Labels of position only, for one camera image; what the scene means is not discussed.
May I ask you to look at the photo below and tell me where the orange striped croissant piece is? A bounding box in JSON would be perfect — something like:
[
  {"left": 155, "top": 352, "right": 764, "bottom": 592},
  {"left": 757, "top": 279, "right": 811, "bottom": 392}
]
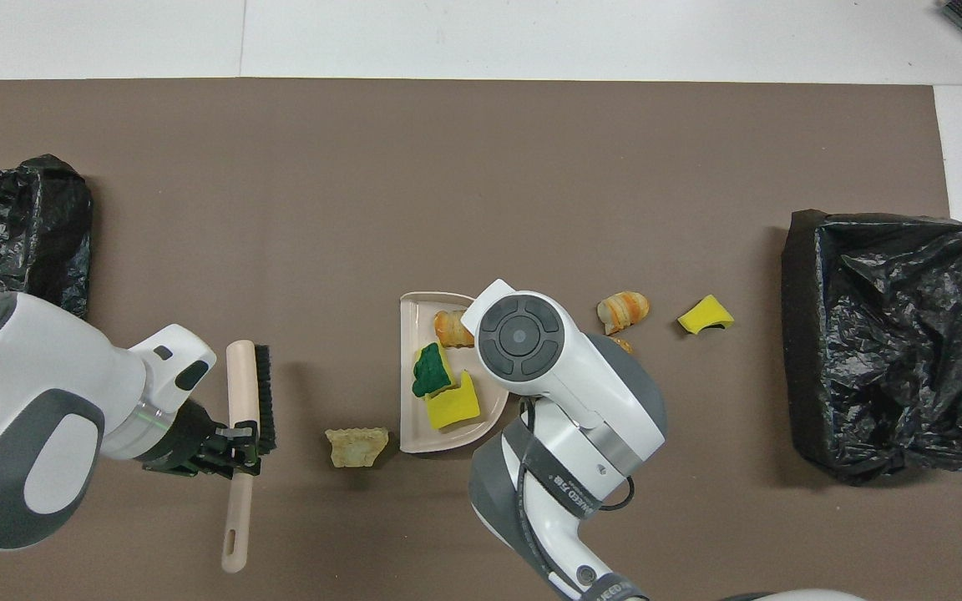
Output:
[
  {"left": 597, "top": 291, "right": 651, "bottom": 336},
  {"left": 434, "top": 310, "right": 475, "bottom": 348}
]

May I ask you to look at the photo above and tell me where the pale bread chunk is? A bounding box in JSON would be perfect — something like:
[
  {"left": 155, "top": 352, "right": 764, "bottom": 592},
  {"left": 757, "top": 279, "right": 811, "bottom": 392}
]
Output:
[{"left": 325, "top": 427, "right": 390, "bottom": 468}]

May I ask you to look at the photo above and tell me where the yellow sponge wedge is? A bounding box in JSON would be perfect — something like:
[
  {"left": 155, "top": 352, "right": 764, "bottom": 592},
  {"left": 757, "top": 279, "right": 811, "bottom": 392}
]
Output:
[{"left": 678, "top": 295, "right": 735, "bottom": 336}]

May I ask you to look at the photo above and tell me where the beige brush with black bristles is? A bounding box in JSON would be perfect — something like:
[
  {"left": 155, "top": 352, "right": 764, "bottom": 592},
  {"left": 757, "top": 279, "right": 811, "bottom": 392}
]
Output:
[{"left": 221, "top": 340, "right": 276, "bottom": 573}]

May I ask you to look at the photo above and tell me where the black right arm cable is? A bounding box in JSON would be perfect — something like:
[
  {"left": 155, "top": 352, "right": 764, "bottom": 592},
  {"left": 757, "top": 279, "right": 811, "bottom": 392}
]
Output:
[{"left": 519, "top": 396, "right": 636, "bottom": 601}]

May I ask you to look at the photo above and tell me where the green-topped yellow sponge piece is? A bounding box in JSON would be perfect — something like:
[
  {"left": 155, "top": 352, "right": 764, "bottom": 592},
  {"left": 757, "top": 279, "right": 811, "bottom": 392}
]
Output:
[{"left": 412, "top": 342, "right": 453, "bottom": 398}]

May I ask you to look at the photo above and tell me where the beige plastic dustpan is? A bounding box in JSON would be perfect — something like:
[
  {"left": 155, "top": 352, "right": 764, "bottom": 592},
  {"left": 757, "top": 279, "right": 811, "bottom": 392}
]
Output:
[{"left": 399, "top": 291, "right": 511, "bottom": 454}]

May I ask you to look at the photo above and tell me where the notched yellow sponge piece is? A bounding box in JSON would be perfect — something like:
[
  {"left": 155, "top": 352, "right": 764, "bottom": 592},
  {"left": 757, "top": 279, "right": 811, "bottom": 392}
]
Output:
[{"left": 424, "top": 370, "right": 481, "bottom": 430}]

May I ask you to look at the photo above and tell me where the brown table mat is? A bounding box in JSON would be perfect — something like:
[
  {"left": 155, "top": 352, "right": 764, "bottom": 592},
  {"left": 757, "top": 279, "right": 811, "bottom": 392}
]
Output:
[{"left": 0, "top": 79, "right": 962, "bottom": 601}]

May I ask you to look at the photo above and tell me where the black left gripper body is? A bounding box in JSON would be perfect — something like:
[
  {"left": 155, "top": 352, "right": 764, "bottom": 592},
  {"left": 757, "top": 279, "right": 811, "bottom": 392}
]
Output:
[{"left": 143, "top": 401, "right": 225, "bottom": 478}]

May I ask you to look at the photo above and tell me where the black bag-lined bin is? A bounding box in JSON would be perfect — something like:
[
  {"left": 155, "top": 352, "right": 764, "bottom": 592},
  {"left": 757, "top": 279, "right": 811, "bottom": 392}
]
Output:
[
  {"left": 782, "top": 209, "right": 962, "bottom": 487},
  {"left": 0, "top": 154, "right": 94, "bottom": 322}
]

